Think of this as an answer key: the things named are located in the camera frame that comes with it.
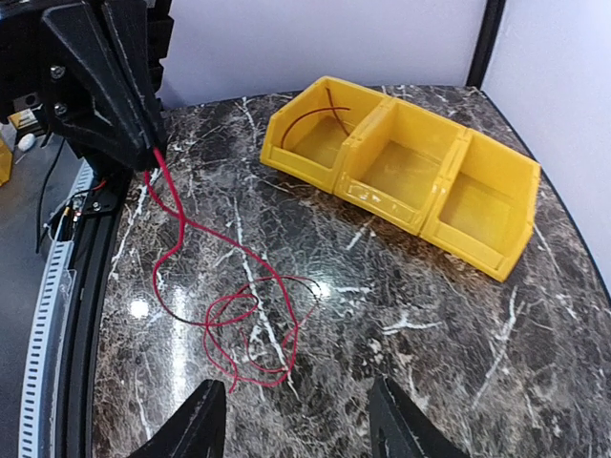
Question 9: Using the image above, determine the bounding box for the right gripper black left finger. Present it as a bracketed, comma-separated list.
[129, 380, 227, 458]

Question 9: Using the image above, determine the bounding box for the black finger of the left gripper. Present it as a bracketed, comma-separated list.
[102, 1, 167, 151]
[40, 4, 161, 170]

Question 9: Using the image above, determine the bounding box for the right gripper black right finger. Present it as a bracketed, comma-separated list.
[369, 376, 468, 458]

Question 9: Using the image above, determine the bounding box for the dark red cable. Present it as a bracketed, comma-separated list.
[280, 86, 352, 149]

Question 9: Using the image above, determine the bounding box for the left yellow plastic bin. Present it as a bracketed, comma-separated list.
[261, 76, 390, 194]

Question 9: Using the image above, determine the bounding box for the yellow plastic bin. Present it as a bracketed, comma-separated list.
[333, 98, 467, 235]
[261, 76, 390, 194]
[421, 129, 541, 281]

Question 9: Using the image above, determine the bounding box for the right yellow plastic bin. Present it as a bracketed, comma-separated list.
[421, 129, 541, 281]

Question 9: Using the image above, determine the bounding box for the middle yellow plastic bin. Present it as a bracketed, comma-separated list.
[333, 98, 467, 235]

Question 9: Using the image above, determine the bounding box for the small circuit board with wires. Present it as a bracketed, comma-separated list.
[53, 177, 118, 241]

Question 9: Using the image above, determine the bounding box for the black front rail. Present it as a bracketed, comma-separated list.
[53, 171, 133, 457]

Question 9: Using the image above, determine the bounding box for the white slotted cable duct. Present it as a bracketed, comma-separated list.
[17, 163, 94, 457]

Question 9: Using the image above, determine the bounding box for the right black frame post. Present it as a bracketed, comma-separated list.
[466, 0, 506, 89]

